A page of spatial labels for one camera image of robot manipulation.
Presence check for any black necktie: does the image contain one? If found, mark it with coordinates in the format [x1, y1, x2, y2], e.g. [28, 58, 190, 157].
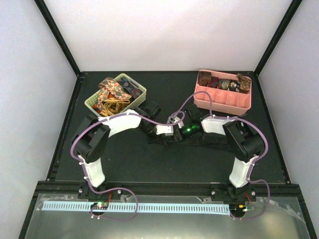
[149, 136, 236, 152]

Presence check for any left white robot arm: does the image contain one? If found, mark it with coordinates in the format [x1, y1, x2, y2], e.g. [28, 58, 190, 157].
[70, 108, 180, 199]

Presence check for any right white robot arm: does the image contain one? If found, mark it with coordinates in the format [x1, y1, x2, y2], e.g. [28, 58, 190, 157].
[174, 105, 269, 201]

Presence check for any navy patterned necktie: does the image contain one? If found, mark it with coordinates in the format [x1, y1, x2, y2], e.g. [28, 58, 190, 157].
[117, 77, 143, 99]

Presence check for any rolled red tie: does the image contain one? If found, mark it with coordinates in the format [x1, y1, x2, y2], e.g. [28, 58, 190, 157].
[207, 77, 220, 89]

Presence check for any yellow necktie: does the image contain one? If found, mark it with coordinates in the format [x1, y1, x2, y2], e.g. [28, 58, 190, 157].
[99, 98, 130, 117]

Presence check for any pink divided organizer box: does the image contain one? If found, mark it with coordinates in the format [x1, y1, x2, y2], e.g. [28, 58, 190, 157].
[193, 70, 252, 116]

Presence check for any rolled olive tie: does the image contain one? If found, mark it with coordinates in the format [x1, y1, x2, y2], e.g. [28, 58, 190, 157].
[217, 79, 231, 90]

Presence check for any rolled dark floral tie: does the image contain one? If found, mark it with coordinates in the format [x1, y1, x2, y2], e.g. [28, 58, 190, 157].
[228, 80, 240, 92]

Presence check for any floral orange necktie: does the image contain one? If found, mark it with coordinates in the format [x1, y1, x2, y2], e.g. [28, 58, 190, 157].
[97, 77, 132, 109]

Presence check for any rolled brown dotted tie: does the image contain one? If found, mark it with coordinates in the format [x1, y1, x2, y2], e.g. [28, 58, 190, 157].
[237, 74, 252, 94]

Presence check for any green plastic basket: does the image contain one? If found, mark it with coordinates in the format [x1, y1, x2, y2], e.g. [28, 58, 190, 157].
[84, 73, 147, 117]

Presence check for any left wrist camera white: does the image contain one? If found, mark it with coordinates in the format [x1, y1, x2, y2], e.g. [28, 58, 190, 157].
[156, 125, 174, 136]

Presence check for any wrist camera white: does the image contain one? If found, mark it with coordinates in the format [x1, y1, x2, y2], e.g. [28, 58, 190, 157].
[156, 125, 174, 136]
[167, 114, 184, 128]

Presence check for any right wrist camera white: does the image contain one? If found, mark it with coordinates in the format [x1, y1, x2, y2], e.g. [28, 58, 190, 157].
[167, 114, 184, 128]

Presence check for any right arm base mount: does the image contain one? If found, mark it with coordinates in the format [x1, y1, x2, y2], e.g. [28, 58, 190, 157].
[210, 183, 256, 203]

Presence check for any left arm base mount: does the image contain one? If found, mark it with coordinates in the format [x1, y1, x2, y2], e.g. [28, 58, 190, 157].
[77, 183, 123, 200]

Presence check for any black aluminium front rail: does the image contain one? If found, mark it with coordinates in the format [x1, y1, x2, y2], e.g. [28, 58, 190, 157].
[37, 181, 304, 197]

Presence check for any light blue cable duct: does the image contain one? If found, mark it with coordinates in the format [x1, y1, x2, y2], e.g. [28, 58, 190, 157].
[41, 201, 230, 216]

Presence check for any left black frame post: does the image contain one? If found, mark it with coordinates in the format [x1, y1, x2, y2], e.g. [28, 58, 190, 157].
[34, 0, 81, 77]

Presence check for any black frame post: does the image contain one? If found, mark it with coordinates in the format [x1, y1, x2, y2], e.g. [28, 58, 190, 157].
[254, 0, 303, 76]
[34, 0, 81, 77]

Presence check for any right black frame post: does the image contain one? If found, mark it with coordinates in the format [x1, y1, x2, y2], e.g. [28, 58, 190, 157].
[254, 0, 303, 76]

